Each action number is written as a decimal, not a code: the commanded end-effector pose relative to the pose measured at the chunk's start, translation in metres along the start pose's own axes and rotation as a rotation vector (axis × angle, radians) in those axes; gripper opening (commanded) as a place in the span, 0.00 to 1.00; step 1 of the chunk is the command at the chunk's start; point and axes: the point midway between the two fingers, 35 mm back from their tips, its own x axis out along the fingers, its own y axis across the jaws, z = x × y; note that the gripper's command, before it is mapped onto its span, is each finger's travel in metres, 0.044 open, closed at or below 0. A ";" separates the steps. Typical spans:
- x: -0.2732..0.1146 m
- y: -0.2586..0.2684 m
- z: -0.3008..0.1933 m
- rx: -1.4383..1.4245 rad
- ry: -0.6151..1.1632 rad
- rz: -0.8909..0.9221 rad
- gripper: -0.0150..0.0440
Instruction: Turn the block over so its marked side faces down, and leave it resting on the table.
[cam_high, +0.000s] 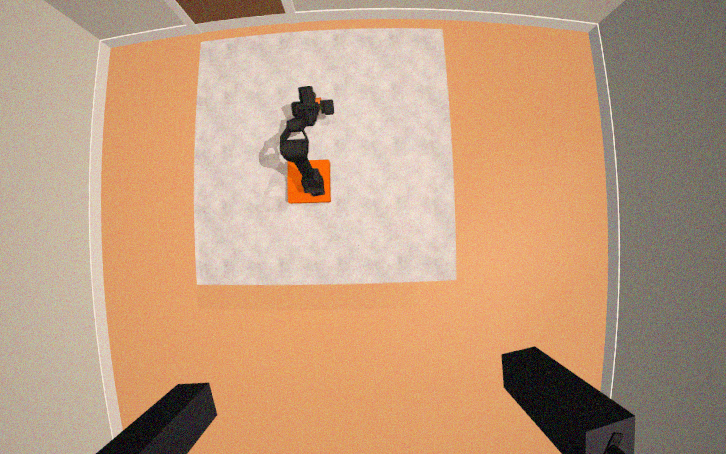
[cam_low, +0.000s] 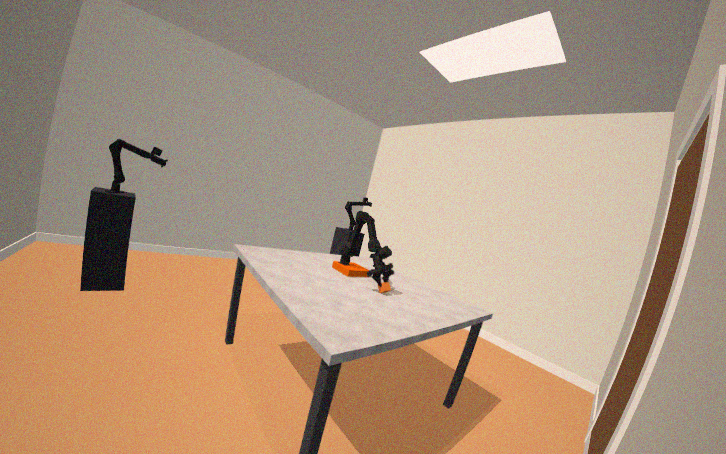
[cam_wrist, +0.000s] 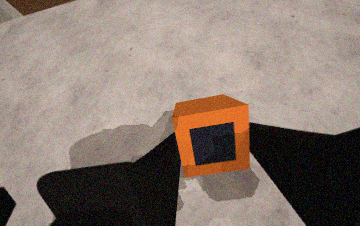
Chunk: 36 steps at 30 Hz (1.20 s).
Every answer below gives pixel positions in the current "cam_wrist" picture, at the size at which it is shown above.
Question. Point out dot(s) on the orange block with dark blue square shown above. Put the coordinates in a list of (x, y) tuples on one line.
[(212, 134)]

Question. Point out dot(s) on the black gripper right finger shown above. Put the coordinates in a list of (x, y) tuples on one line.
[(318, 173)]

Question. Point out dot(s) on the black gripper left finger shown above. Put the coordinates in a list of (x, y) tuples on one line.
[(147, 188)]

